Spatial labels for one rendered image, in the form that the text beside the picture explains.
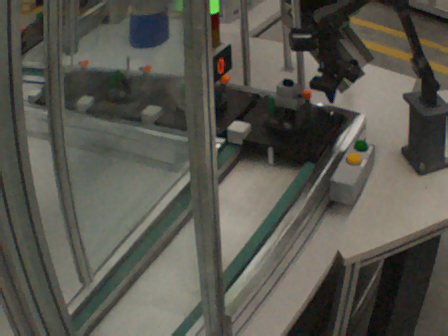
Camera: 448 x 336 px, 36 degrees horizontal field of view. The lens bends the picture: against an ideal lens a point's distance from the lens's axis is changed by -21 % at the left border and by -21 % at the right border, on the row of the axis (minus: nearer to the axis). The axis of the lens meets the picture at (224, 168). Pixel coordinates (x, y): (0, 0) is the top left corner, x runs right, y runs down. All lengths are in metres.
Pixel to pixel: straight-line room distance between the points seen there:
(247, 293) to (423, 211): 0.63
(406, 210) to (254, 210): 0.42
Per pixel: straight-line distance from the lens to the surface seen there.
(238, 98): 2.25
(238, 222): 1.87
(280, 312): 1.69
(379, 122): 2.40
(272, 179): 2.00
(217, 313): 1.36
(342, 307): 1.99
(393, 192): 2.07
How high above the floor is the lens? 2.01
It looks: 32 degrees down
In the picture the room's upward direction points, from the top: 3 degrees counter-clockwise
